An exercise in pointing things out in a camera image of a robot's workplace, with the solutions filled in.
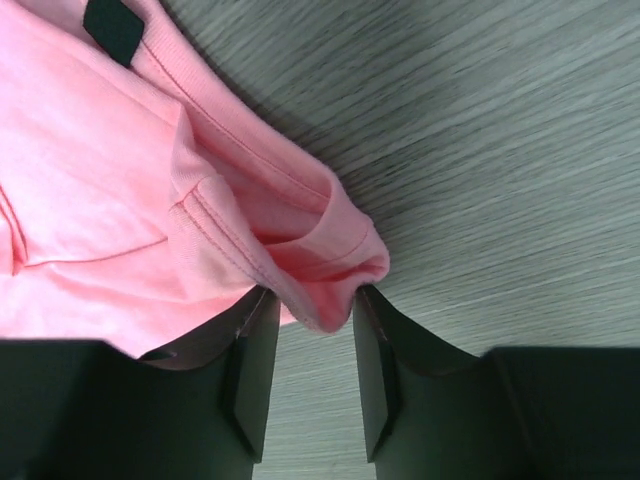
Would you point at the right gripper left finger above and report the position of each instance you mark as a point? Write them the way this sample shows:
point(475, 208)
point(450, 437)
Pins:
point(194, 408)

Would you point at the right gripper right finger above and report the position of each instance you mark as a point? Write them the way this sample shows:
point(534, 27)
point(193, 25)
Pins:
point(433, 411)

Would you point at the pink t-shirt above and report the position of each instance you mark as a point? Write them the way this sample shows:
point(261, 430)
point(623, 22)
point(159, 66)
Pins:
point(140, 197)

